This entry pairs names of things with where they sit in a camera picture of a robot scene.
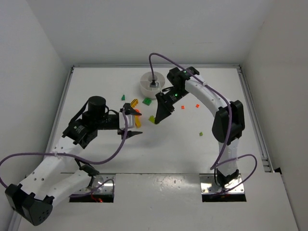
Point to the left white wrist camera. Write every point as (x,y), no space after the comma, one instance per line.
(126,120)

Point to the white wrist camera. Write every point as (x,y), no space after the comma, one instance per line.
(154,85)
(126,120)

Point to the metal base plate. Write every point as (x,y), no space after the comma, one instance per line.
(102,184)
(208,185)

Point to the lime green lego brick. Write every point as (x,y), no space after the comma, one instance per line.
(152,119)

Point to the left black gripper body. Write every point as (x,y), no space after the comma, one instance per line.
(110,121)

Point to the yellow black striped lego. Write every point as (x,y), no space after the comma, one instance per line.
(134,103)

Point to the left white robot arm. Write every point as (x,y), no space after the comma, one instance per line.
(63,172)

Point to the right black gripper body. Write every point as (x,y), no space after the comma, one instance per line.
(167,103)

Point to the white round divided container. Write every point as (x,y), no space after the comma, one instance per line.
(145,81)

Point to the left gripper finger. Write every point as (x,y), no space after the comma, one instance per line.
(129,133)
(128,110)

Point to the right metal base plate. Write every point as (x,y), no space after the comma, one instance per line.
(208,185)

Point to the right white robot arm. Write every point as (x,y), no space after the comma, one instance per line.
(228,116)

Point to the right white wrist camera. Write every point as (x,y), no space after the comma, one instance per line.
(154,85)

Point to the aluminium frame rail back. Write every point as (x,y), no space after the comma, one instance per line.
(233,66)

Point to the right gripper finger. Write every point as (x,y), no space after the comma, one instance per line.
(160,101)
(163,112)

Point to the yellow long lego brick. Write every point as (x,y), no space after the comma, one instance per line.
(137,122)

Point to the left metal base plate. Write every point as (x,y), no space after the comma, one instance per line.
(102,184)

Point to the green flat lego plate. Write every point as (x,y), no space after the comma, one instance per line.
(147,101)

